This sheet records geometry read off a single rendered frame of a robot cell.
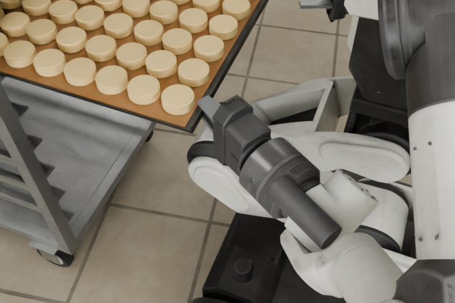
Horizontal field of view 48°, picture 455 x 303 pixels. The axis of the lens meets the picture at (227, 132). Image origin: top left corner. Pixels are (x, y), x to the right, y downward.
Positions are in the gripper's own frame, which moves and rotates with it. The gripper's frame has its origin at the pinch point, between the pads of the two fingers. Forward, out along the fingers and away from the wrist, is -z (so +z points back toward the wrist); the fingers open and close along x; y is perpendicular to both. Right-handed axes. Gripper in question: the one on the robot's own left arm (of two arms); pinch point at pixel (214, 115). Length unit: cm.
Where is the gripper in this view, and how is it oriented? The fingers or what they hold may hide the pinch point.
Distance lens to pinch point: 75.4
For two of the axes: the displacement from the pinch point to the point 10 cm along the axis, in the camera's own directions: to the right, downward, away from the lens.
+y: -7.8, 4.7, -4.0
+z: 6.2, 6.0, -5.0
